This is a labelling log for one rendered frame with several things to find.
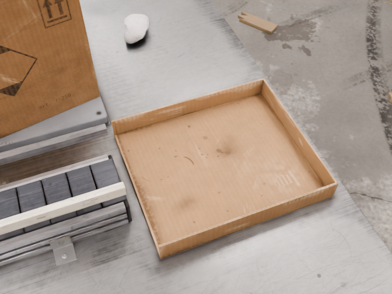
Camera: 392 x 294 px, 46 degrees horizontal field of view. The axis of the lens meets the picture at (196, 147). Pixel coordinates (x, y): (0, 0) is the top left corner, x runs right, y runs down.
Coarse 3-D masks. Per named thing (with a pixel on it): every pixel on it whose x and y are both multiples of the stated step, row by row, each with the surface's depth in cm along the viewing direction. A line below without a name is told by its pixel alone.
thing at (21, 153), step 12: (72, 132) 67; (84, 132) 67; (96, 132) 67; (36, 144) 65; (48, 144) 65; (60, 144) 66; (72, 144) 67; (0, 156) 64; (12, 156) 64; (24, 156) 65
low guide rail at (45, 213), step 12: (96, 192) 66; (108, 192) 66; (120, 192) 67; (60, 204) 65; (72, 204) 65; (84, 204) 66; (12, 216) 64; (24, 216) 64; (36, 216) 64; (48, 216) 65; (0, 228) 63; (12, 228) 64
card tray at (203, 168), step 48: (240, 96) 89; (144, 144) 82; (192, 144) 82; (240, 144) 82; (288, 144) 82; (144, 192) 76; (192, 192) 76; (240, 192) 76; (288, 192) 76; (192, 240) 68
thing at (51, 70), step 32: (0, 0) 64; (32, 0) 66; (64, 0) 69; (0, 32) 67; (32, 32) 70; (64, 32) 73; (0, 64) 70; (32, 64) 74; (64, 64) 77; (0, 96) 74; (32, 96) 78; (64, 96) 82; (96, 96) 86; (0, 128) 79
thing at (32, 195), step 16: (112, 160) 74; (64, 176) 72; (80, 176) 72; (96, 176) 72; (112, 176) 72; (0, 192) 70; (16, 192) 71; (32, 192) 70; (48, 192) 70; (64, 192) 70; (80, 192) 70; (0, 208) 68; (16, 208) 68; (32, 208) 68; (96, 208) 68; (48, 224) 67; (0, 240) 65
